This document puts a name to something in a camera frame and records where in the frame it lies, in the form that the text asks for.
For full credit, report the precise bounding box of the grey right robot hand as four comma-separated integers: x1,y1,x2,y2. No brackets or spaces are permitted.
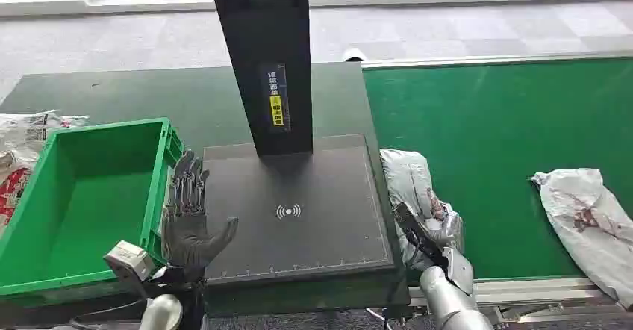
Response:
393,202,475,296

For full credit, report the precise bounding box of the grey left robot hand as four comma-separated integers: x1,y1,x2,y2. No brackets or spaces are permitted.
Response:
162,150,240,272

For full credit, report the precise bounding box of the grey plastic parcel bag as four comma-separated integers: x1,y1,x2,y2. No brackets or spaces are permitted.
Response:
379,149,466,272
530,168,633,310

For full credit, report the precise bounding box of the green plastic crate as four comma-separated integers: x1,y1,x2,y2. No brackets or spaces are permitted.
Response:
0,117,185,305

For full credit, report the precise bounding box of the green conveyor belt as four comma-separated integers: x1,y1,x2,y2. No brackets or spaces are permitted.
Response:
362,57,633,280

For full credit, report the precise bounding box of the yellow and black warning sticker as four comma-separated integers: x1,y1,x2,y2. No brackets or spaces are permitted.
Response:
261,63,292,134

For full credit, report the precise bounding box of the white parcel with red print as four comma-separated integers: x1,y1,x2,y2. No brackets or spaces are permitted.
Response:
0,166,33,230

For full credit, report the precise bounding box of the white parcel with QR label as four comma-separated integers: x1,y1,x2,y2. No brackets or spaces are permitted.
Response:
0,110,90,170

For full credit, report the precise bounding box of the black scanner column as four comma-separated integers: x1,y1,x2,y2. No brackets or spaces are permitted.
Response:
206,0,314,157

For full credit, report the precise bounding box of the white conveyor roller end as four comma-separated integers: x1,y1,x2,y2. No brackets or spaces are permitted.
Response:
342,46,368,63

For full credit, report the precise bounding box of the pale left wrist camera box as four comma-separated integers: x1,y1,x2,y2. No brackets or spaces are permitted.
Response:
104,240,157,284

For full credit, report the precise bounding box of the aluminium conveyor rail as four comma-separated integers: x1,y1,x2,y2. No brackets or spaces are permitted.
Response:
408,277,633,319

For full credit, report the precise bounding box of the thin white cable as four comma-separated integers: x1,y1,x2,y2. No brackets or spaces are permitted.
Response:
366,308,392,330

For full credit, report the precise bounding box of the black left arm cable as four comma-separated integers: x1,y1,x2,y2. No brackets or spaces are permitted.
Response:
69,298,149,330

